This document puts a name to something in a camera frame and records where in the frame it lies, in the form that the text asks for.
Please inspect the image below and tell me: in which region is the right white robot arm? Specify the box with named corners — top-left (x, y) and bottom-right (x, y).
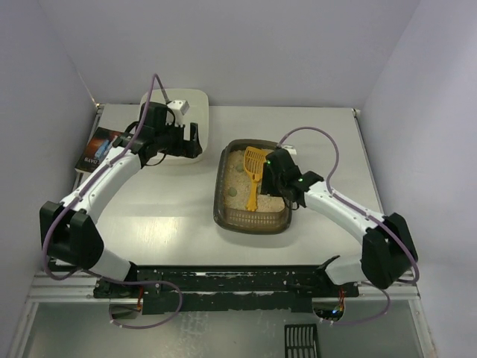
top-left (262, 148), bottom-right (418, 289)

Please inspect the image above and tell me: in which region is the dark book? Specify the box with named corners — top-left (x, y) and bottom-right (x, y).
top-left (75, 127), bottom-right (121, 173)

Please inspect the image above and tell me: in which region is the white plastic bin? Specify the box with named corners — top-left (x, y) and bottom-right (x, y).
top-left (162, 89), bottom-right (209, 166)

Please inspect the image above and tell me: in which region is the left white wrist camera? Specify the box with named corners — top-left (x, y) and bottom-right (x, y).
top-left (167, 99), bottom-right (189, 116)

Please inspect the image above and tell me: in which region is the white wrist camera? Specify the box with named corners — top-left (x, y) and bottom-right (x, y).
top-left (280, 145), bottom-right (297, 156)
top-left (167, 99), bottom-right (189, 116)

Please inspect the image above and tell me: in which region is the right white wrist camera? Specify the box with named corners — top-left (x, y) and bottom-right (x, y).
top-left (280, 145), bottom-right (297, 156)

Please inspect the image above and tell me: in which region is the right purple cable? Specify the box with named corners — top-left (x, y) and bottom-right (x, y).
top-left (278, 126), bottom-right (421, 326)

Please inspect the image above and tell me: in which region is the yellow litter scoop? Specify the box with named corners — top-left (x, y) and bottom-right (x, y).
top-left (243, 146), bottom-right (266, 212)

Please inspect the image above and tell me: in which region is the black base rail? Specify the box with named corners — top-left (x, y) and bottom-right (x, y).
top-left (93, 265), bottom-right (358, 315)

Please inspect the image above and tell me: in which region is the purple cable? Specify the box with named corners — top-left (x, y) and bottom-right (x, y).
top-left (278, 126), bottom-right (421, 326)
top-left (41, 73), bottom-right (183, 330)

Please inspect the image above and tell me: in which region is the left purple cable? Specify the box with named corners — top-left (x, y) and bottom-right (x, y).
top-left (41, 73), bottom-right (183, 330)

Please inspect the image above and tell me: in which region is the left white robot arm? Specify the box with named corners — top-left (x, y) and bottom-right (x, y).
top-left (40, 100), bottom-right (203, 284)

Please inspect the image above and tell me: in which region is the black vent grille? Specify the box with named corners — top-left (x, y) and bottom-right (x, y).
top-left (284, 324), bottom-right (320, 358)

